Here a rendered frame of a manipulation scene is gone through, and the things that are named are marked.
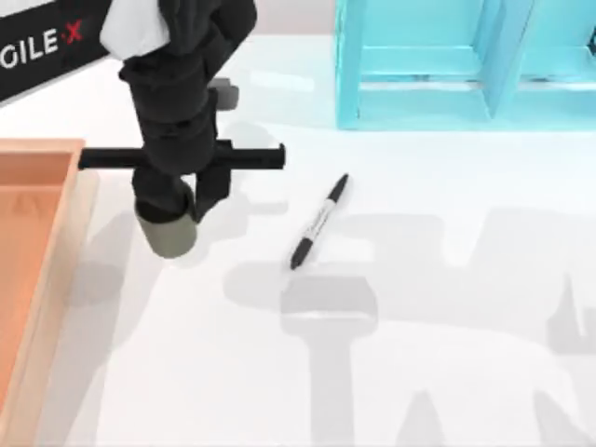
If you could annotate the grey cylindrical cup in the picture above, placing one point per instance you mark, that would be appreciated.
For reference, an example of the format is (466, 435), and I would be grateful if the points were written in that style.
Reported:
(171, 237)

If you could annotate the pale grey rounded box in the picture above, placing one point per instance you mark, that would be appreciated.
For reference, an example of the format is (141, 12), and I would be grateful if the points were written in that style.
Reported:
(228, 95)

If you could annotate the black marker pen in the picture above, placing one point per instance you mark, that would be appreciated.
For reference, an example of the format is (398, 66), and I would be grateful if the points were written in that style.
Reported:
(319, 222)

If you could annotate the shallow salmon-coloured box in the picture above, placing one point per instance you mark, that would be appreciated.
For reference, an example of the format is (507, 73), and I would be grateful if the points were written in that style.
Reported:
(28, 261)

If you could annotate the light blue rack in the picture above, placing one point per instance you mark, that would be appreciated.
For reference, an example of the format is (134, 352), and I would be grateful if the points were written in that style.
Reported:
(419, 93)

